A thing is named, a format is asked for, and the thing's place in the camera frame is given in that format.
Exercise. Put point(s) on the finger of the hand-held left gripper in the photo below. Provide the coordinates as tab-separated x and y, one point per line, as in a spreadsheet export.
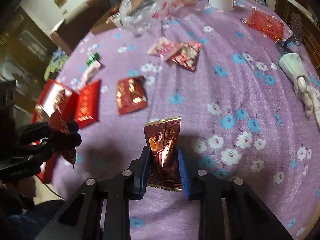
35	131
67	141

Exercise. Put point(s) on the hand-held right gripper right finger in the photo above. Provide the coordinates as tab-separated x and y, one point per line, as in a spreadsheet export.
183	177

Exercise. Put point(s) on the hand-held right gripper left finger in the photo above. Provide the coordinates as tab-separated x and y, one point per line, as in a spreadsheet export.
141	177

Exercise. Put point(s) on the small red gold snack packet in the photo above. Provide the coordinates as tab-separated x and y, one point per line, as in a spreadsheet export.
58	122

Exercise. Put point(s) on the red gift box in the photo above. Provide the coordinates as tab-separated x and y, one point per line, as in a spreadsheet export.
53	92

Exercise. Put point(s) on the brown gold-edged snack packet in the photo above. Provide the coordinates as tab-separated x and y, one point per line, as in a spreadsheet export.
162	140

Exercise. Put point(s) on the flat glossy red snack packet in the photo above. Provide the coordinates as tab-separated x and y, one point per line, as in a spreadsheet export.
87	105

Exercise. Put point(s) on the green patterned cloth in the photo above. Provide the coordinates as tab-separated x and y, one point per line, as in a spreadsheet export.
55	63

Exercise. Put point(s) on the dark red gold snack packet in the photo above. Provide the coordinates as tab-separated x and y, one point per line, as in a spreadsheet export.
130	97

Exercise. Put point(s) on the green white snack packet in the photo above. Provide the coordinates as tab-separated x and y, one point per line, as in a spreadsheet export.
91	67

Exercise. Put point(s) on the glass door wooden cabinet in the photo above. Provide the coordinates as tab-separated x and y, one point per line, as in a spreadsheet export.
25	50

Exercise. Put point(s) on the purple floral tablecloth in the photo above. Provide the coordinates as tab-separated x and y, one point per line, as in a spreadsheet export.
225	92

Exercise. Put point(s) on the brown chair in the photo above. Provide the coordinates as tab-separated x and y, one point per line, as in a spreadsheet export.
75	17

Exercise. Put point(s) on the red white figure snack packet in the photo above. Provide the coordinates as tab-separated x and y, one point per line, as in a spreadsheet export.
187	55

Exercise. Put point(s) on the pink snack packet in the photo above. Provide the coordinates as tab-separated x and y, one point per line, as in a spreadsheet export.
161	47

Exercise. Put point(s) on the clear plastic bag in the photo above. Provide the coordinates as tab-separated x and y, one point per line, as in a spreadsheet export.
155	2

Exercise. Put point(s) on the red patterned packet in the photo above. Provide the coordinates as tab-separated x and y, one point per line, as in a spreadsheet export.
265	25

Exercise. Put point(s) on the wooden shelf cabinet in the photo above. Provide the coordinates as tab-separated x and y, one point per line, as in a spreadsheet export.
300	5

